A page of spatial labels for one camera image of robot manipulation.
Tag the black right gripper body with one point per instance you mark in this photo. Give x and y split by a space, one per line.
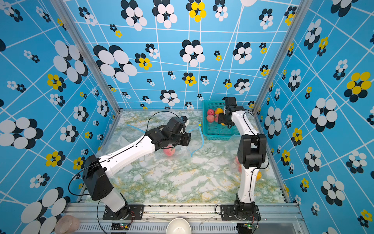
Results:
222 119

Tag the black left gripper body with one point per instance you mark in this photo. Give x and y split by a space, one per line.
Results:
184 140

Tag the clear zip-top bag blue zipper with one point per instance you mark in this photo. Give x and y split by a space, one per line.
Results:
251 153

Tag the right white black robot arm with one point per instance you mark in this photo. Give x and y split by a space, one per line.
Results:
244 205

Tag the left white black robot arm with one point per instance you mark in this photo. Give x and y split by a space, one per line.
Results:
98 171

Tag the yellow peach in basket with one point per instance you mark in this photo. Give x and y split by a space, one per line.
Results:
219 111

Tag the pink peach in basket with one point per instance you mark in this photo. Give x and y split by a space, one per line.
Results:
210 118

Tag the teal plastic basket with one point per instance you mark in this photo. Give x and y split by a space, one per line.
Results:
214 130

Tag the white bowl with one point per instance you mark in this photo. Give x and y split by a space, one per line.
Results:
179 226

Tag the pink translucent object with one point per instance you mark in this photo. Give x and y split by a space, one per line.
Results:
67 225

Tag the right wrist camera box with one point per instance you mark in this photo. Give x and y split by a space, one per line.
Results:
230 102

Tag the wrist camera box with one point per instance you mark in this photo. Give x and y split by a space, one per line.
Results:
230 102
175 126

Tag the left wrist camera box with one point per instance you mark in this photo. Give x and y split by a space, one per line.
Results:
175 126

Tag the aluminium front rail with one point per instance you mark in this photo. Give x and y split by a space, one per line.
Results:
203 218

